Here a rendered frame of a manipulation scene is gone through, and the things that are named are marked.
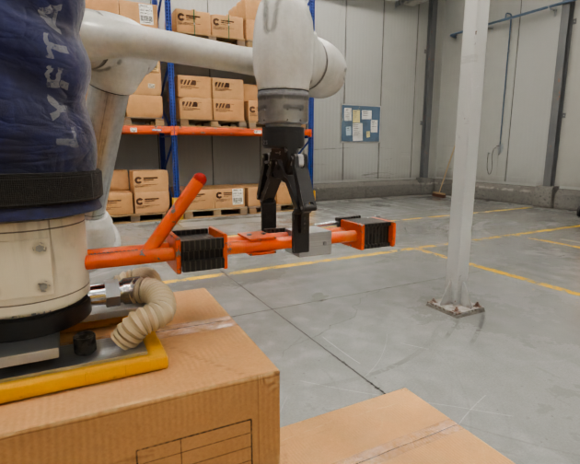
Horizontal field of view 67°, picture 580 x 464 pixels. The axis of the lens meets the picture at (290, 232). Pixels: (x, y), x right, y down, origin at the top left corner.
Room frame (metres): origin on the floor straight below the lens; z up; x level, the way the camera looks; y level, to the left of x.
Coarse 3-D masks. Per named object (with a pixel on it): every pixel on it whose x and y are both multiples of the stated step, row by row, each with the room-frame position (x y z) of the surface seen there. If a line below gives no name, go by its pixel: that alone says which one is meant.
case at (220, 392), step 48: (96, 336) 0.66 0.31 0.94; (192, 336) 0.66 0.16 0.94; (240, 336) 0.66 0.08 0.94; (96, 384) 0.51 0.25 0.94; (144, 384) 0.51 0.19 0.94; (192, 384) 0.51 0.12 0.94; (240, 384) 0.53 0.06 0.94; (0, 432) 0.42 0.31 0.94; (48, 432) 0.43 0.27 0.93; (96, 432) 0.45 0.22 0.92; (144, 432) 0.47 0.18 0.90; (192, 432) 0.50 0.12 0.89; (240, 432) 0.53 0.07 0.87
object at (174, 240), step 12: (204, 228) 0.77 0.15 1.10; (216, 228) 0.75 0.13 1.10; (168, 240) 0.71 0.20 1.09; (180, 240) 0.70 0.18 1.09; (192, 240) 0.67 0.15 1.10; (204, 240) 0.68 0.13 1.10; (216, 240) 0.68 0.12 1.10; (180, 252) 0.67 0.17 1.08; (192, 252) 0.67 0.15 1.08; (204, 252) 0.68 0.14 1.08; (216, 252) 0.69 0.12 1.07; (168, 264) 0.72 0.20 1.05; (180, 264) 0.67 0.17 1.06; (192, 264) 0.67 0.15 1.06; (204, 264) 0.67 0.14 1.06; (216, 264) 0.68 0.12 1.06
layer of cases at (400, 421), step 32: (320, 416) 1.05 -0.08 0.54; (352, 416) 1.05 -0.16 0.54; (384, 416) 1.05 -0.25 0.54; (416, 416) 1.05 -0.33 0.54; (288, 448) 0.92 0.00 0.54; (320, 448) 0.92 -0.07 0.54; (352, 448) 0.92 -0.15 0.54; (384, 448) 0.92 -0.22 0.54; (416, 448) 0.92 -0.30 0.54; (448, 448) 0.92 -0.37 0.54; (480, 448) 0.92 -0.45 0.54
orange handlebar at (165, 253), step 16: (240, 240) 0.74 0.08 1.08; (256, 240) 0.74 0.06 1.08; (272, 240) 0.75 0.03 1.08; (288, 240) 0.76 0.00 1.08; (336, 240) 0.81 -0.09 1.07; (352, 240) 0.83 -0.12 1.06; (96, 256) 0.63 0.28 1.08; (112, 256) 0.63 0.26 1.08; (128, 256) 0.64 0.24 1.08; (144, 256) 0.65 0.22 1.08; (160, 256) 0.66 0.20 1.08
